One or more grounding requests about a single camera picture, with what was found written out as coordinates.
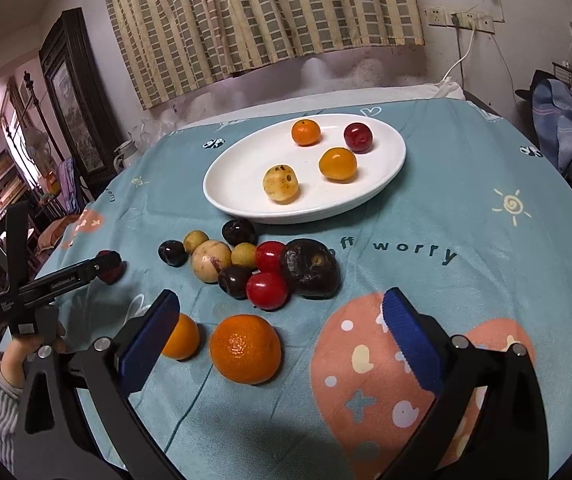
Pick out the white power cable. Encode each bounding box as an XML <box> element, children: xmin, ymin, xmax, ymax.
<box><xmin>442</xmin><ymin>27</ymin><xmax>478</xmax><ymax>84</ymax></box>

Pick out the white sheet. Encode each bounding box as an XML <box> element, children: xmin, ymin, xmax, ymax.
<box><xmin>166</xmin><ymin>80</ymin><xmax>467</xmax><ymax>133</ymax></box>

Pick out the red cherry tomato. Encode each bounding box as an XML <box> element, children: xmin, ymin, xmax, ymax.
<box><xmin>255</xmin><ymin>241</ymin><xmax>287</xmax><ymax>274</ymax></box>
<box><xmin>246</xmin><ymin>272</ymin><xmax>290</xmax><ymax>311</ymax></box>

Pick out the large orange mandarin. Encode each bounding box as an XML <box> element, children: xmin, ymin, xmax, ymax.
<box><xmin>210</xmin><ymin>314</ymin><xmax>283</xmax><ymax>385</ymax></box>

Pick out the checked beige curtain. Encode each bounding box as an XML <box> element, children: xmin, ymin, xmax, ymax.
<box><xmin>98</xmin><ymin>0</ymin><xmax>425</xmax><ymax>110</ymax></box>

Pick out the small dark red plum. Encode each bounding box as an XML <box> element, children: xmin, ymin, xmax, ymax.
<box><xmin>343</xmin><ymin>122</ymin><xmax>373</xmax><ymax>154</ymax></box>

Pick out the large red plum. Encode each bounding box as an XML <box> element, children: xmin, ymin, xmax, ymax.
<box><xmin>96</xmin><ymin>250</ymin><xmax>124</xmax><ymax>286</ymax></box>

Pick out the dark framed picture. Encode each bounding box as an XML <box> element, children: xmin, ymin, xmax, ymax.
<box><xmin>39</xmin><ymin>8</ymin><xmax>122</xmax><ymax>196</ymax></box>

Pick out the pepino melon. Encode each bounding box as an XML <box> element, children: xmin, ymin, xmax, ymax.
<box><xmin>191</xmin><ymin>240</ymin><xmax>233</xmax><ymax>285</ymax></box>

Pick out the dark purple passion fruit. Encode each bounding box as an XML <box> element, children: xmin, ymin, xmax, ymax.
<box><xmin>280</xmin><ymin>238</ymin><xmax>341</xmax><ymax>299</ymax></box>

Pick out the smooth yellow-orange fruit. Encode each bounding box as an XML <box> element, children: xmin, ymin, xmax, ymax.
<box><xmin>161</xmin><ymin>312</ymin><xmax>201</xmax><ymax>361</ymax></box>
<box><xmin>318</xmin><ymin>147</ymin><xmax>358</xmax><ymax>183</ymax></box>

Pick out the dark purple cherry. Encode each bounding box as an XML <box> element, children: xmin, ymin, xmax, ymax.
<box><xmin>222</xmin><ymin>219</ymin><xmax>258</xmax><ymax>247</ymax></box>

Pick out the small orange mandarin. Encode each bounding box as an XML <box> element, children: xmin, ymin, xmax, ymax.
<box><xmin>291</xmin><ymin>119</ymin><xmax>321</xmax><ymax>147</ymax></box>

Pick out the clear plastic bag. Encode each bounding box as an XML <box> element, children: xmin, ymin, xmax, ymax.
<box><xmin>133</xmin><ymin>110</ymin><xmax>177</xmax><ymax>149</ymax></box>

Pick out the dark purple plum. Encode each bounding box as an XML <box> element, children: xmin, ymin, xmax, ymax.
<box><xmin>217</xmin><ymin>265</ymin><xmax>254</xmax><ymax>301</ymax></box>

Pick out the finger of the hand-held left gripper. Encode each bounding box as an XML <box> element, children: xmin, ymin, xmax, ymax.
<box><xmin>20</xmin><ymin>251</ymin><xmax>122</xmax><ymax>306</ymax></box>

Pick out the standing fan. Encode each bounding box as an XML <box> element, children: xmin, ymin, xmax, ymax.
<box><xmin>22</xmin><ymin>124</ymin><xmax>52</xmax><ymax>176</ymax></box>

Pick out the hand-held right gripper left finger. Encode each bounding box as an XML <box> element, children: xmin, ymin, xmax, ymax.
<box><xmin>13</xmin><ymin>289</ymin><xmax>181</xmax><ymax>480</ymax></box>

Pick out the white oval plate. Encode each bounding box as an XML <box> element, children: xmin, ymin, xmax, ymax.
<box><xmin>203</xmin><ymin>113</ymin><xmax>407</xmax><ymax>225</ymax></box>

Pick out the small yellow-green fruit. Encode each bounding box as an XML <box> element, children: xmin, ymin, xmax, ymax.
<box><xmin>231</xmin><ymin>242</ymin><xmax>258</xmax><ymax>268</ymax></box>
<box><xmin>183</xmin><ymin>230</ymin><xmax>210</xmax><ymax>256</ymax></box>

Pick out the person's left hand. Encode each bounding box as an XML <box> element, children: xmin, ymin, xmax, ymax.
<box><xmin>2</xmin><ymin>321</ymin><xmax>67</xmax><ymax>397</ymax></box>

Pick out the blue clothing pile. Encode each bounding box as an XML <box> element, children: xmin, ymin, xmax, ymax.
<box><xmin>531</xmin><ymin>77</ymin><xmax>572</xmax><ymax>182</ymax></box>

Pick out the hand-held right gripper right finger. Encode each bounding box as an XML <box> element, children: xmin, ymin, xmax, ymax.
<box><xmin>382</xmin><ymin>287</ymin><xmax>550</xmax><ymax>480</ymax></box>

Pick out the yellow spotted fruit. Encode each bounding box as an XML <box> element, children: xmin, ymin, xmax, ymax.
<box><xmin>263</xmin><ymin>165</ymin><xmax>300</xmax><ymax>205</ymax></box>

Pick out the white jug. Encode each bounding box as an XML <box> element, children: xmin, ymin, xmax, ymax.
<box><xmin>114</xmin><ymin>140</ymin><xmax>139</xmax><ymax>172</ymax></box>

